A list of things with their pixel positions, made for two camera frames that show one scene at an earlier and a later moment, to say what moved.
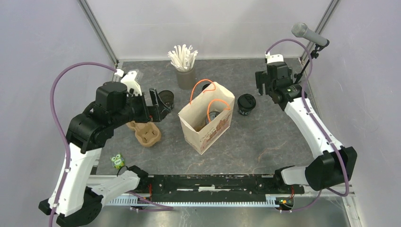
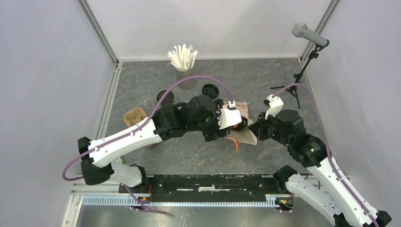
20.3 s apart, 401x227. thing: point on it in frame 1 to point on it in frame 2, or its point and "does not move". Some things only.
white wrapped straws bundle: x=182 y=58 does not move
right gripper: x=261 y=78 to x=258 y=128
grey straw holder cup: x=186 y=80 does not move
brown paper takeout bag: x=207 y=118 to x=246 y=135
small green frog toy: x=117 y=161 does not move
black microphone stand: x=314 y=54 does not move
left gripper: x=152 y=113 to x=212 y=135
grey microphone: x=300 y=30 does not move
